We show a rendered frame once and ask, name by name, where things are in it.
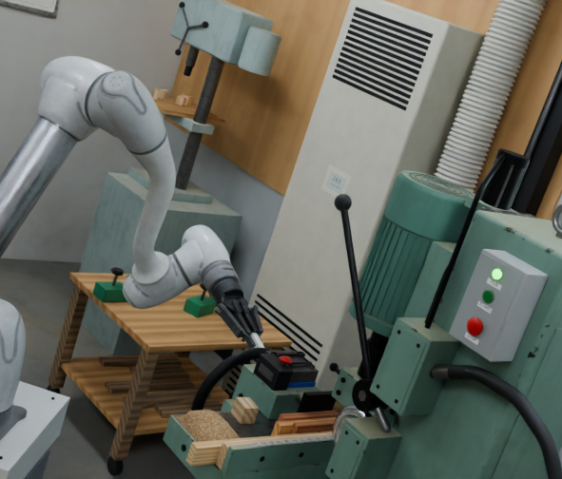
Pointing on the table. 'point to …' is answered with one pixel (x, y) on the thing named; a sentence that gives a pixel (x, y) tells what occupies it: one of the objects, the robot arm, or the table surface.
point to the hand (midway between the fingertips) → (257, 347)
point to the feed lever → (368, 402)
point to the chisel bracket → (342, 392)
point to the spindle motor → (407, 244)
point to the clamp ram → (315, 401)
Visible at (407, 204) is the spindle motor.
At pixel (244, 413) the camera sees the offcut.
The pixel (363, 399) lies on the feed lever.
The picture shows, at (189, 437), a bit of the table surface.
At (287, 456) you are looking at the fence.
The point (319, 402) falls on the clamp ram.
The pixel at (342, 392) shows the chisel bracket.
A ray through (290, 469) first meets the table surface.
